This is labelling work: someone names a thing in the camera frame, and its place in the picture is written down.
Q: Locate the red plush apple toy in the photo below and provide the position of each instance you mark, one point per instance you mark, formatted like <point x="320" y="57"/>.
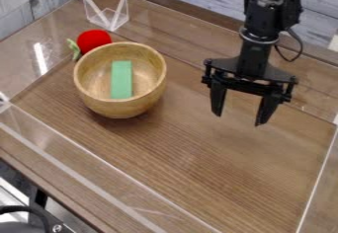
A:
<point x="88" y="41"/>

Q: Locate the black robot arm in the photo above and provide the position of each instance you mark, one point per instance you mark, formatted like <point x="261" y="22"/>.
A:
<point x="269" y="17"/>

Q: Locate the clear acrylic corner bracket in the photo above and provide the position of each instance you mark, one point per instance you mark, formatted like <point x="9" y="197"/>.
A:
<point x="108" y="18"/>

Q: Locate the green rectangular block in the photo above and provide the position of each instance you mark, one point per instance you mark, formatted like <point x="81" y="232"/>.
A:
<point x="122" y="79"/>

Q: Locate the clear acrylic table barrier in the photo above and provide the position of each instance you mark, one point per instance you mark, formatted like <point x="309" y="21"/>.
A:
<point x="109" y="199"/>

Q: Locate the brown wooden bowl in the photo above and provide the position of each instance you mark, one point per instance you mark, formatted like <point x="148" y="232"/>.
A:
<point x="92" y="77"/>

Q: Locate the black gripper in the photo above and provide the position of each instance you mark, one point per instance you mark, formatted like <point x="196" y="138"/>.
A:
<point x="248" y="73"/>

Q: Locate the black metal table leg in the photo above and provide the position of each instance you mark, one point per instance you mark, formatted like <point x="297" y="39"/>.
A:
<point x="42" y="199"/>

